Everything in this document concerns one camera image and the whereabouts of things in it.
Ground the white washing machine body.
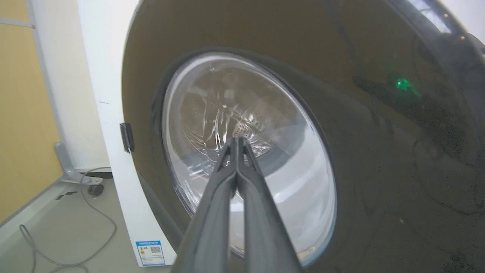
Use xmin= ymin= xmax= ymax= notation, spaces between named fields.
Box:
xmin=78 ymin=0 xmax=178 ymax=267

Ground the black door latch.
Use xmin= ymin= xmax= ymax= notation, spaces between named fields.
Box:
xmin=120 ymin=122 xmax=135 ymax=153

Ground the grey metal stand base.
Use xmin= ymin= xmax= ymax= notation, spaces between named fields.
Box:
xmin=54 ymin=142 xmax=103 ymax=185

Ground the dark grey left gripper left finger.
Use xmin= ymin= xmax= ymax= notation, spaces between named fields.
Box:
xmin=171 ymin=137 xmax=238 ymax=273

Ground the dark round washing machine door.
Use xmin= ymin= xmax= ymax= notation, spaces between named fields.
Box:
xmin=121 ymin=0 xmax=485 ymax=273

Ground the blue energy label sticker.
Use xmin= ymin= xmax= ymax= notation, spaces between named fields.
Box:
xmin=136 ymin=240 xmax=166 ymax=266

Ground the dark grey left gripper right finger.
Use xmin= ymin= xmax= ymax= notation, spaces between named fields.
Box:
xmin=237 ymin=137 xmax=304 ymax=273

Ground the grey cable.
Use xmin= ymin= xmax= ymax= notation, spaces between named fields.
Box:
xmin=19 ymin=167 xmax=117 ymax=273

